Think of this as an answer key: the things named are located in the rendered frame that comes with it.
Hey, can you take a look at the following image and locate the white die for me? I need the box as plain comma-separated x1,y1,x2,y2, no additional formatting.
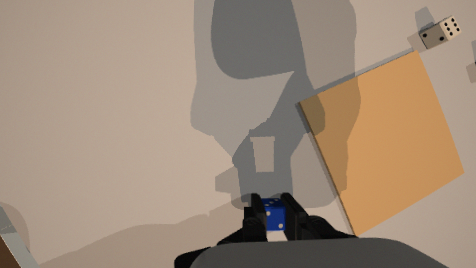
419,15,462,49

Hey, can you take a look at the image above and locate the blue die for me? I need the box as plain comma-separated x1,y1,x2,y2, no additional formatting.
262,198,286,231

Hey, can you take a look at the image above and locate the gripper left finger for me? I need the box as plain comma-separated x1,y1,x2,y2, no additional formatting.
174,193,268,268

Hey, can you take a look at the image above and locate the orange flat square mat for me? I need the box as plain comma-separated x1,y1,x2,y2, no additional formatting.
298,50,464,236

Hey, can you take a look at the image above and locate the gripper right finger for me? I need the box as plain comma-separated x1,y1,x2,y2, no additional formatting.
280,193,358,240

